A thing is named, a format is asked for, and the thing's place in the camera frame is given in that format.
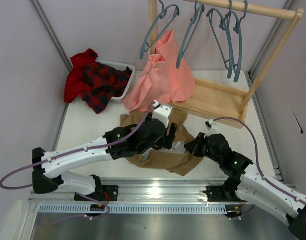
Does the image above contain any white plastic basket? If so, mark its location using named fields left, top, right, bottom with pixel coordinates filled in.
left=98, top=60, right=136, bottom=104

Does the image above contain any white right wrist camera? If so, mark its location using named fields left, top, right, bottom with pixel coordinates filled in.
left=205, top=119, right=220, bottom=137

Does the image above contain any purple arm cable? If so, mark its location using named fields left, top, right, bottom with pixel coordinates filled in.
left=212, top=116, right=306, bottom=210
left=0, top=102, right=159, bottom=190

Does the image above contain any white round object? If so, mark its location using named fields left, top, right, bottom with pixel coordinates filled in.
left=0, top=200, right=30, bottom=240

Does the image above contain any pink pleated skirt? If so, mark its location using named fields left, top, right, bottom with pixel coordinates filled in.
left=123, top=29, right=196, bottom=112

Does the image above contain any white slotted cable duct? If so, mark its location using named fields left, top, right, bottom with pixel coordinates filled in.
left=38, top=203, right=228, bottom=215

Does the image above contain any blue hanger with pink skirt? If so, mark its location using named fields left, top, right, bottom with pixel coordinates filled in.
left=139, top=0, right=180, bottom=60

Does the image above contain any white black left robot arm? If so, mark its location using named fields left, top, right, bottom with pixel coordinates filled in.
left=32, top=119, right=178, bottom=196

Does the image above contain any wooden clothes rack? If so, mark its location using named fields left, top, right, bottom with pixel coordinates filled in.
left=148, top=0, right=306, bottom=130

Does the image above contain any tan pleated skirt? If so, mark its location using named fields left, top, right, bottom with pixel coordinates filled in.
left=127, top=109, right=203, bottom=177

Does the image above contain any blue plastic hanger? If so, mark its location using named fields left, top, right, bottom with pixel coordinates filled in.
left=206, top=0, right=238, bottom=72
left=224, top=0, right=249, bottom=83
left=176, top=0, right=205, bottom=69

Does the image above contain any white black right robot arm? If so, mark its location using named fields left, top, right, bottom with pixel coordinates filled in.
left=184, top=133, right=306, bottom=240

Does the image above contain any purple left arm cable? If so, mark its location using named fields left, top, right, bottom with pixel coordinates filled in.
left=0, top=102, right=159, bottom=190

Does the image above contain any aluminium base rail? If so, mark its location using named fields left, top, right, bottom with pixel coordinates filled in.
left=27, top=176, right=296, bottom=204

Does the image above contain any red plaid garment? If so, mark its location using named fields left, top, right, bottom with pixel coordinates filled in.
left=64, top=48, right=118, bottom=115

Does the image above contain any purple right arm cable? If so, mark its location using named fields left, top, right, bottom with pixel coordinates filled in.
left=212, top=116, right=306, bottom=210

